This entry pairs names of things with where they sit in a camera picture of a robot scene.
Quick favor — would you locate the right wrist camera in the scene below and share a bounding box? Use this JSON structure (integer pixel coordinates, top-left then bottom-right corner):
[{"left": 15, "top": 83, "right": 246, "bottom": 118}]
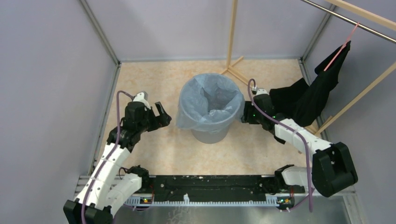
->
[{"left": 251, "top": 86, "right": 268, "bottom": 96}]

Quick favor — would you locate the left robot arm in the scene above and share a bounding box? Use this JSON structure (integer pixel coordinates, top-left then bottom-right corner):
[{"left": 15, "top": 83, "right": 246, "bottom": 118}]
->
[{"left": 63, "top": 101, "right": 172, "bottom": 224}]

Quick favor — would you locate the black hanging t-shirt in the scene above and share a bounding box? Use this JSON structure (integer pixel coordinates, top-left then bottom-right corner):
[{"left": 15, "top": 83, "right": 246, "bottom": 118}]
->
[{"left": 269, "top": 41, "right": 351, "bottom": 127}]

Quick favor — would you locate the grey round trash bin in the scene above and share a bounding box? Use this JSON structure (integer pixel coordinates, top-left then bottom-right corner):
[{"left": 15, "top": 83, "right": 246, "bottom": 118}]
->
[{"left": 191, "top": 126, "right": 229, "bottom": 144}]

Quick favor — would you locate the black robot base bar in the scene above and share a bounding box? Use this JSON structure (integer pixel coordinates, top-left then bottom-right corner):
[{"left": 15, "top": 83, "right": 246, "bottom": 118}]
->
[{"left": 137, "top": 175, "right": 305, "bottom": 202}]

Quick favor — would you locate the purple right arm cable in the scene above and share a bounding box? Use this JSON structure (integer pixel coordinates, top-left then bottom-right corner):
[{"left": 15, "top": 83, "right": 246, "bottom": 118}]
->
[{"left": 247, "top": 78, "right": 315, "bottom": 213}]

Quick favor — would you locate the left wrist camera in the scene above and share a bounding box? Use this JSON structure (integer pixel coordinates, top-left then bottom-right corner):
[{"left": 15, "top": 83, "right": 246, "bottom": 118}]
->
[{"left": 133, "top": 91, "right": 151, "bottom": 109}]

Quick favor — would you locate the metal hanging rail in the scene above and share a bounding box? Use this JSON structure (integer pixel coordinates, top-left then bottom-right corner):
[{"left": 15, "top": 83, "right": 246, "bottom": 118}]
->
[{"left": 302, "top": 0, "right": 396, "bottom": 44}]

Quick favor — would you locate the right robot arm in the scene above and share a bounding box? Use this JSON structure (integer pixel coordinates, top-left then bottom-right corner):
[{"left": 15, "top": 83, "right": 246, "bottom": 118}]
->
[{"left": 241, "top": 94, "right": 358, "bottom": 197}]

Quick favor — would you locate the pink clothes hanger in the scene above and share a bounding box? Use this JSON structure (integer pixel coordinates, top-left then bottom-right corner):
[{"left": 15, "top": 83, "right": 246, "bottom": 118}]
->
[{"left": 324, "top": 22, "right": 360, "bottom": 71}]

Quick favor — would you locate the blue plastic trash bag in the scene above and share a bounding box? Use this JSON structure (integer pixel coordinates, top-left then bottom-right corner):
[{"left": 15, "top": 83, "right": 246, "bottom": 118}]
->
[{"left": 176, "top": 73, "right": 245, "bottom": 132}]

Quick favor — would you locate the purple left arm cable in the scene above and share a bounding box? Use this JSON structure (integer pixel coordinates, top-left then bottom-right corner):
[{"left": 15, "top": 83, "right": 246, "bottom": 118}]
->
[{"left": 80, "top": 90, "right": 154, "bottom": 224}]

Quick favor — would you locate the wooden clothes rack frame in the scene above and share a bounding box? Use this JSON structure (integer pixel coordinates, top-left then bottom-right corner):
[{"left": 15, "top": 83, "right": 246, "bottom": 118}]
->
[{"left": 219, "top": 0, "right": 396, "bottom": 135}]

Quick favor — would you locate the white slotted cable duct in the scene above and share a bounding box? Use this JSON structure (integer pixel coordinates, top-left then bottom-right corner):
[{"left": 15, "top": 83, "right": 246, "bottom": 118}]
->
[{"left": 124, "top": 195, "right": 280, "bottom": 207}]

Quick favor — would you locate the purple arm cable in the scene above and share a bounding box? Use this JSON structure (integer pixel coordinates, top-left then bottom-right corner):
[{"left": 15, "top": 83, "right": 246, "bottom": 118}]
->
[
  {"left": 80, "top": 90, "right": 154, "bottom": 224},
  {"left": 247, "top": 78, "right": 315, "bottom": 213}
]

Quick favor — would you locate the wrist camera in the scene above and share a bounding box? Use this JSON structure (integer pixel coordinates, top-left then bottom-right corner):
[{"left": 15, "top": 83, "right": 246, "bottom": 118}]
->
[
  {"left": 251, "top": 86, "right": 268, "bottom": 96},
  {"left": 133, "top": 91, "right": 151, "bottom": 109}
]

